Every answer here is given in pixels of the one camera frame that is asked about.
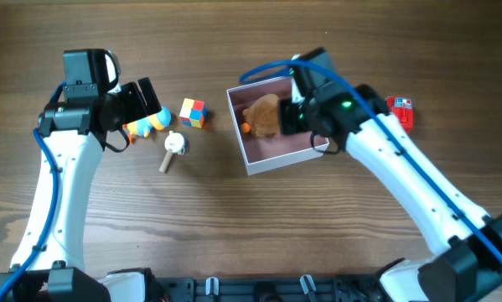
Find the brown plush toy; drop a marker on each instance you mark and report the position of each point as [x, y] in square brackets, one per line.
[261, 119]

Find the red toy fire truck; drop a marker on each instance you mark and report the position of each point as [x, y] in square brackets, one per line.
[402, 108]

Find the colourful two-by-two cube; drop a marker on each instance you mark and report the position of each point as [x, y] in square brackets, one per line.
[193, 113]

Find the white wooden rattle drum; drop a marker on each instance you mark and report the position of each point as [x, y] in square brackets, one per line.
[174, 144]

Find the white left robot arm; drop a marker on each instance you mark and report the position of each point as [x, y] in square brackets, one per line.
[49, 262]

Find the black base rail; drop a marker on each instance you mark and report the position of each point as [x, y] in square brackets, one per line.
[307, 288]

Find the yellow blue duck toy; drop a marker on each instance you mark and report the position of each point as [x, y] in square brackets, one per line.
[144, 126]

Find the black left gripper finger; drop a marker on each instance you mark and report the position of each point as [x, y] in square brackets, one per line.
[150, 97]
[130, 123]

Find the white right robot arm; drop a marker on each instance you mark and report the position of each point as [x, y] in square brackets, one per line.
[464, 239]

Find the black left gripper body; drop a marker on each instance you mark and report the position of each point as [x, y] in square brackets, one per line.
[128, 103]

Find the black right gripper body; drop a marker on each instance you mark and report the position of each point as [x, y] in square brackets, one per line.
[292, 117]

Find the white pink-lined box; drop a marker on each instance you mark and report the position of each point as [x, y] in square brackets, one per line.
[263, 154]

